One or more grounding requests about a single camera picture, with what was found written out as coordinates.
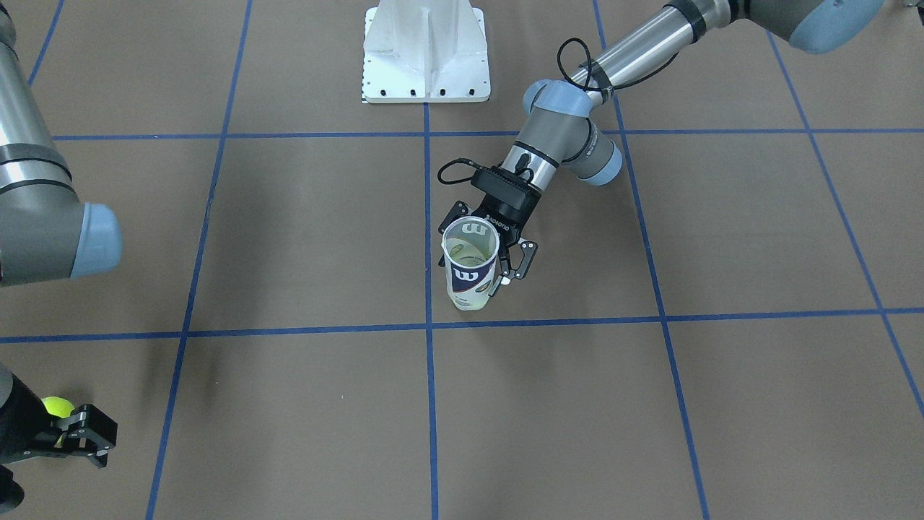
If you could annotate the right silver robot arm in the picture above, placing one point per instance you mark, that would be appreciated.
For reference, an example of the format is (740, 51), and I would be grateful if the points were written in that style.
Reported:
(47, 233)

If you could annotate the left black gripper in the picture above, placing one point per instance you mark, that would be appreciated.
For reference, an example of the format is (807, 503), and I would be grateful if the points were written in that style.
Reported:
(507, 214)

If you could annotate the clear tennis ball can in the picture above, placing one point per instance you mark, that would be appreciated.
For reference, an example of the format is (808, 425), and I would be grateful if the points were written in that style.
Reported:
(470, 248)

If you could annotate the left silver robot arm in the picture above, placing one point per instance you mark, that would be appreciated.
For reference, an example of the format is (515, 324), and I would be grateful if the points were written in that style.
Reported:
(559, 132)

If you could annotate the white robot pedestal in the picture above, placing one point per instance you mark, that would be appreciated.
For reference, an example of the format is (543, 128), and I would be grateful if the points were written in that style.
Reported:
(425, 52)

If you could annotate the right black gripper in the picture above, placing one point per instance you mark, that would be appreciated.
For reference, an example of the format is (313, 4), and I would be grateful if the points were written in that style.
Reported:
(23, 421)

